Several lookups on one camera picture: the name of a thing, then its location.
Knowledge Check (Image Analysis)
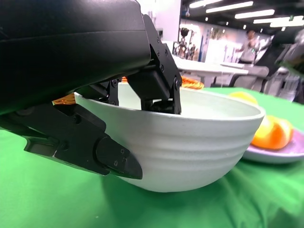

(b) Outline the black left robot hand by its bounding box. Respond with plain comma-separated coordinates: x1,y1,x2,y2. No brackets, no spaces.
0,0,183,180

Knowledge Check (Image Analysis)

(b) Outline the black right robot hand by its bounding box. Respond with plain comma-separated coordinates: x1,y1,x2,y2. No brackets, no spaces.
255,30,299,69

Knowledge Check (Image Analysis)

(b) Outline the pale green bowl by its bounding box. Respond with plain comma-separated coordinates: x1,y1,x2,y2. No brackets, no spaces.
74,82,266,193

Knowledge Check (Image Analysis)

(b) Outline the orange wicker basket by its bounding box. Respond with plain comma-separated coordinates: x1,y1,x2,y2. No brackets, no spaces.
51,76,205,105

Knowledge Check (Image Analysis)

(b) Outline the lavender plate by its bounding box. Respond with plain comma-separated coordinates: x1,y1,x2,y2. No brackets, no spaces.
242,128,304,165

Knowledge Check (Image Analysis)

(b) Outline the long ceiling strip light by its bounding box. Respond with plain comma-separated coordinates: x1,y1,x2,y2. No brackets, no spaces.
253,15,304,24
269,20,304,28
206,1,254,14
235,9,276,19

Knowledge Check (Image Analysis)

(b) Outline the person in white shirt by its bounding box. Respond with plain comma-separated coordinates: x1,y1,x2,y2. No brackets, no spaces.
235,29,262,65

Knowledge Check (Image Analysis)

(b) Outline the grey office chair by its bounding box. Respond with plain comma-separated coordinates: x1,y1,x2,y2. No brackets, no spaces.
234,65,270,92

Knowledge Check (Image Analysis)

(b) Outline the long white table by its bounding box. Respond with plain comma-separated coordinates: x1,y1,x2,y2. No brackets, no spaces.
175,58,249,87

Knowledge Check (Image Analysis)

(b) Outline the dark humanoid display robot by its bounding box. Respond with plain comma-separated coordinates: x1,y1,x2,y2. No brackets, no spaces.
178,27,192,59

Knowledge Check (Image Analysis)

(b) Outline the green tablecloth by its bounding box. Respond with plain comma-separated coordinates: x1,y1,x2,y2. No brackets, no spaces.
0,86,304,228

